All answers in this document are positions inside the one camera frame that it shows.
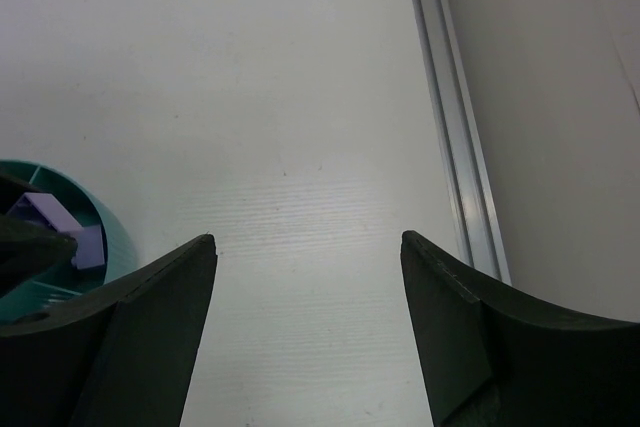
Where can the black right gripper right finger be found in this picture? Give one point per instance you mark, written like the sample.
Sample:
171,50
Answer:
492,355

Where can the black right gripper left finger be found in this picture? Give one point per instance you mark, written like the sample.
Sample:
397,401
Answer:
120,355

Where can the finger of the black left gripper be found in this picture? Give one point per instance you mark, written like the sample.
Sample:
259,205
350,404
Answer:
27,249

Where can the lavender lego brick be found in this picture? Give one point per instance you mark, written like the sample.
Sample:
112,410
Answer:
45,210

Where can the teal round divided container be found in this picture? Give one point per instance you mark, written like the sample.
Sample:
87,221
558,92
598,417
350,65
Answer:
63,281

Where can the aluminium rail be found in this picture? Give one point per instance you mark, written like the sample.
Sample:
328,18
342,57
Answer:
478,233

